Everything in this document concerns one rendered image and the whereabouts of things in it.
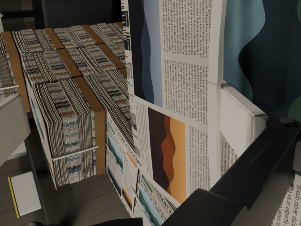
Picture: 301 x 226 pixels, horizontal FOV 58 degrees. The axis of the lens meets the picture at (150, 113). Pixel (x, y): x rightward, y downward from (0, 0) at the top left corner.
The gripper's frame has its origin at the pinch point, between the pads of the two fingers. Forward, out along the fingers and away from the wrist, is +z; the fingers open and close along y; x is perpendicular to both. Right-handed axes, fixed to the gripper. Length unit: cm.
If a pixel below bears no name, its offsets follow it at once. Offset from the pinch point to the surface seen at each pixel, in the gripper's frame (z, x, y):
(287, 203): -4.1, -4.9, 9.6
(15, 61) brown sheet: 124, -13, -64
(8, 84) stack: 126, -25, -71
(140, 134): 12.6, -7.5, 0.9
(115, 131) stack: 79, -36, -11
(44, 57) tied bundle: 124, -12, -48
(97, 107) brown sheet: 87, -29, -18
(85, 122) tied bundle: 84, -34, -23
